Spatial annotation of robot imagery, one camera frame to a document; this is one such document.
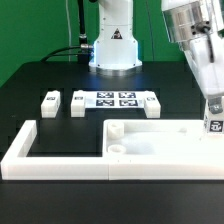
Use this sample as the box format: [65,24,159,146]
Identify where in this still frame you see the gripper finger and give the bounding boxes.
[208,97,223,114]

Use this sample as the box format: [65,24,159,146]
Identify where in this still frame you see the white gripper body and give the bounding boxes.
[182,33,224,99]

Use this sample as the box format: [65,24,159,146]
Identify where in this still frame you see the white desk top tray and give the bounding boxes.
[102,119,224,164]

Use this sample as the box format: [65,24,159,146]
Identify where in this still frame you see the fiducial marker plate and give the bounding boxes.
[85,91,144,109]

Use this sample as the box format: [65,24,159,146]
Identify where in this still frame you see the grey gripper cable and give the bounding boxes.
[196,21,216,64]

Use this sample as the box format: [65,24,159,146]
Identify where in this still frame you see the black cable with connector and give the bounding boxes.
[40,43,95,62]

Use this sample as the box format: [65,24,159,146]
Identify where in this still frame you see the black vertical cable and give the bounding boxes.
[77,0,88,44]

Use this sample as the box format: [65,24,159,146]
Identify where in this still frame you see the white U-shaped fence frame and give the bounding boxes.
[0,119,224,181]

